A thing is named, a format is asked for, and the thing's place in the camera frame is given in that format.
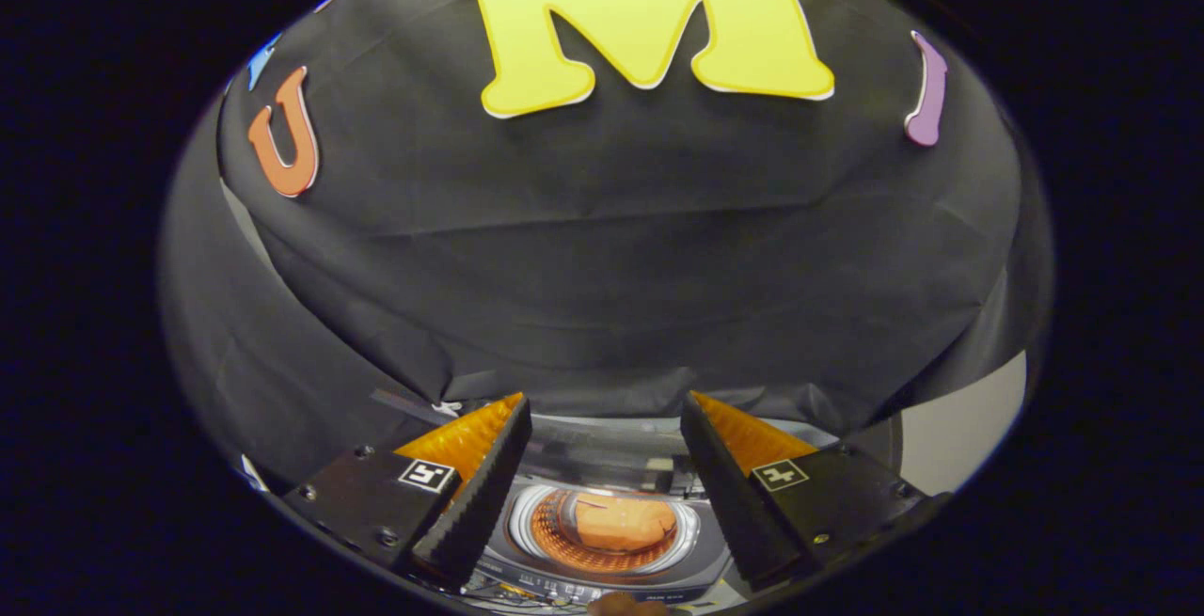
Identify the orange polo shirt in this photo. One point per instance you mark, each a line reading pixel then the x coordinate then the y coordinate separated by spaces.
pixel 625 522

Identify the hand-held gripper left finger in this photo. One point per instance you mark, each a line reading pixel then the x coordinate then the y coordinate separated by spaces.
pixel 482 494

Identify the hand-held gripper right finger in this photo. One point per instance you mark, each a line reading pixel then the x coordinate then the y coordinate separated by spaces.
pixel 729 503

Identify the grey washing machine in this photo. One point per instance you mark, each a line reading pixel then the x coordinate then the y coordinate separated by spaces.
pixel 602 590

